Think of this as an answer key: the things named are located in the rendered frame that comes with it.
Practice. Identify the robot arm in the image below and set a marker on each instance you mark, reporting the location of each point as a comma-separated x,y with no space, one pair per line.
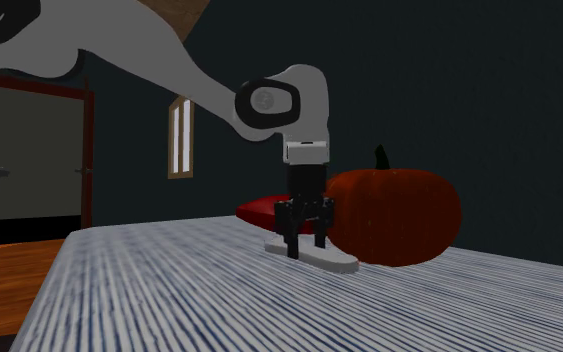
130,44

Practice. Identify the blue striped white bed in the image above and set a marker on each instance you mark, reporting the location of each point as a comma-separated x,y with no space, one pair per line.
222,297

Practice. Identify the orange pumpkin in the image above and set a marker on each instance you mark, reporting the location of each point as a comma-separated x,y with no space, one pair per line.
393,217

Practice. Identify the wooden framed window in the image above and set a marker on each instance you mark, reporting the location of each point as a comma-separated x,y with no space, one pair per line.
181,136

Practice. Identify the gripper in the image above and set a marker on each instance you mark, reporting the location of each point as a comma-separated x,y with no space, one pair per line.
306,181

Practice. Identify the white flat oblong object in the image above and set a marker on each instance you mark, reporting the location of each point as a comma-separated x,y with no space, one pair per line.
332,261

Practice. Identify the dark red door frame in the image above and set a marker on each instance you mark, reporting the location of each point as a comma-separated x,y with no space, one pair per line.
87,161

